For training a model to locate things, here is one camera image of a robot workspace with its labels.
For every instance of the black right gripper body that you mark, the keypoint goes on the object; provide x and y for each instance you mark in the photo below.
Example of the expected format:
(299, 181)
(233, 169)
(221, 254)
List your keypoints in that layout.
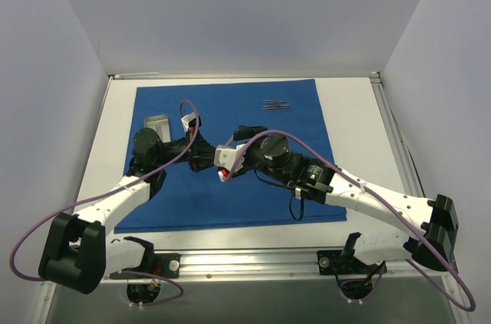
(241, 143)

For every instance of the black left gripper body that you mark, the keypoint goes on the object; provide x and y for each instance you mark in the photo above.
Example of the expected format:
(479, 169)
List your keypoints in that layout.
(197, 152)

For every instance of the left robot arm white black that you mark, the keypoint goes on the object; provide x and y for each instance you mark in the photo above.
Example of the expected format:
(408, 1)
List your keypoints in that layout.
(143, 180)

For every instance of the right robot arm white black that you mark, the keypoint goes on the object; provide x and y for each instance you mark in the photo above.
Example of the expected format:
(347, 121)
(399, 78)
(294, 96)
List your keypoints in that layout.
(310, 177)

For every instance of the stainless steel tray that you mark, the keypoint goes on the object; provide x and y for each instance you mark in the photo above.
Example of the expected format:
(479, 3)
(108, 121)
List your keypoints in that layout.
(160, 124)

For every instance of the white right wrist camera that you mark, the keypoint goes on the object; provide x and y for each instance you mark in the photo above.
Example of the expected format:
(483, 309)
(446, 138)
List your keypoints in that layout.
(224, 158)

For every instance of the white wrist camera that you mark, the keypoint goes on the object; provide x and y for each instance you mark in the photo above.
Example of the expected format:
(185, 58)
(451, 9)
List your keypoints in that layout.
(191, 122)
(224, 158)

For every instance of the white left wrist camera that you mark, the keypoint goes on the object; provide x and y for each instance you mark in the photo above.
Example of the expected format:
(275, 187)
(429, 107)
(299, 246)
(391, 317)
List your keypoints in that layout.
(191, 122)

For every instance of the aluminium back frame rail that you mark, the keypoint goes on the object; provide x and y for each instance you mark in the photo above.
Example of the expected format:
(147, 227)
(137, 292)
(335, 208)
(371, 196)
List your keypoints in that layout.
(157, 75)

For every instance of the aluminium frame rail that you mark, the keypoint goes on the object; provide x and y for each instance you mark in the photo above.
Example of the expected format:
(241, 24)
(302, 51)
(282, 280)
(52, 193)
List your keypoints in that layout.
(157, 75)
(249, 262)
(403, 155)

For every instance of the aluminium front frame rail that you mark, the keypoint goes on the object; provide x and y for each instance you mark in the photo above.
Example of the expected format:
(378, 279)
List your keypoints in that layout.
(249, 262)

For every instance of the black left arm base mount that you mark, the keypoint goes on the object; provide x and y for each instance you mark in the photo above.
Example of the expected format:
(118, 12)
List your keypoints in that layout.
(166, 265)

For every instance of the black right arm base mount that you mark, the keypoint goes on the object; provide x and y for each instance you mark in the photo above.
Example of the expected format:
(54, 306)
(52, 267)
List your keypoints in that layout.
(331, 262)

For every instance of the aluminium right frame rail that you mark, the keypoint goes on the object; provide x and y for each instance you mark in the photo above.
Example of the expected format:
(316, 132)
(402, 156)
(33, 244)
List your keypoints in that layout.
(403, 155)

